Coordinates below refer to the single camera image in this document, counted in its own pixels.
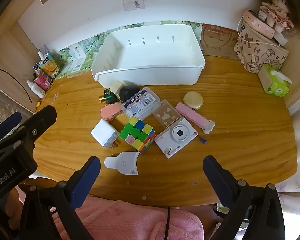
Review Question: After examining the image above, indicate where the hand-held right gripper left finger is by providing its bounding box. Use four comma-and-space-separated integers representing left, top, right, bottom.
20, 156, 102, 240

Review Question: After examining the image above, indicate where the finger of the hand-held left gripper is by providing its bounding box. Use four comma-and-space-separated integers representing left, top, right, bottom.
0, 112, 22, 143
0, 105, 57, 153

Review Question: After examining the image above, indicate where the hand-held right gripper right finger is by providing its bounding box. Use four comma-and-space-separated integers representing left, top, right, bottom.
202, 155, 285, 240

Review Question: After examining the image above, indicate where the white scoop-shaped gadget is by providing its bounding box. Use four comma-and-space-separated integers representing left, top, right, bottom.
104, 151, 140, 175

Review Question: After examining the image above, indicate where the white charger plug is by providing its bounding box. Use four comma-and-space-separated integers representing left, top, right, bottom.
91, 119, 120, 148

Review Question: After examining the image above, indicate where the white toy camera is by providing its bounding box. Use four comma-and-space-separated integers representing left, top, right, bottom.
154, 117, 199, 159

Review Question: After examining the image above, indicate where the colourful puzzle cube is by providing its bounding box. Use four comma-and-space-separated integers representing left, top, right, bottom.
118, 116, 156, 154

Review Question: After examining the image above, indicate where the pink heart-shaped compact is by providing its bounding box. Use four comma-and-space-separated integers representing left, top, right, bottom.
101, 102, 123, 122

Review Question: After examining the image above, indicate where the clear cloud-print box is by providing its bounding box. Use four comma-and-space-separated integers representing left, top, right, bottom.
154, 99, 182, 130

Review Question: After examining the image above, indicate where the gold round compact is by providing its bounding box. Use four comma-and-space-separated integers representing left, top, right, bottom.
184, 91, 204, 110

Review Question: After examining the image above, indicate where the black charger plug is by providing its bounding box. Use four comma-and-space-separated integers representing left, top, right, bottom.
119, 85, 140, 100

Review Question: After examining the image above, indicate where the white plastic storage bin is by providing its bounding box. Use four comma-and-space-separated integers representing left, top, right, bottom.
91, 24, 206, 87

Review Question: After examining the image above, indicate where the white spray bottle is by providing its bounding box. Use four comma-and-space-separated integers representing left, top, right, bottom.
26, 80, 46, 98

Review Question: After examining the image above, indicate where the pink printed can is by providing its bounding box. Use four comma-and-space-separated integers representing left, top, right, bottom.
34, 71, 53, 90

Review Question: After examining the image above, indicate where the orange juice carton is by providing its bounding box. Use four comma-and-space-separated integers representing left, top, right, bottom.
39, 54, 59, 77

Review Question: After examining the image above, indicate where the pink fleece clothing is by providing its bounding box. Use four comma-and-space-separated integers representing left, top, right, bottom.
52, 195, 203, 240

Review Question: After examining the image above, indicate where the green bottle with gold cap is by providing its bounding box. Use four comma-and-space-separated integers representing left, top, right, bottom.
99, 88, 120, 105

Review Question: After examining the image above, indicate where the green tissue pack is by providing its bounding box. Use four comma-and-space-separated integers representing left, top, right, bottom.
257, 64, 293, 97

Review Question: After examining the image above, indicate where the patterned paper bag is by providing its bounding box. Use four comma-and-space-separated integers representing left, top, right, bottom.
234, 21, 289, 74

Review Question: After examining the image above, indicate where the brown cartoon cardboard panel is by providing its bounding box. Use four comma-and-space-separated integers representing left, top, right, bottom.
202, 24, 238, 57

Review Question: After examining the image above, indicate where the rag doll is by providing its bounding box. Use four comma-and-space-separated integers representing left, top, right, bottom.
257, 0, 294, 33

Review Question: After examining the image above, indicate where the thin black cable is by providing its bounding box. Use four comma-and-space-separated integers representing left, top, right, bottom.
0, 69, 34, 103

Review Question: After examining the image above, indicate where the black cord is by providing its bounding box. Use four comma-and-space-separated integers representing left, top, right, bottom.
164, 207, 172, 240

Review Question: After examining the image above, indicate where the white cable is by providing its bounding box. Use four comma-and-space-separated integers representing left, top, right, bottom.
237, 17, 283, 48

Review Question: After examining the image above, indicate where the pink square wall sticker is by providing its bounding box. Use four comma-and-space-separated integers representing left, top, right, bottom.
121, 0, 145, 12

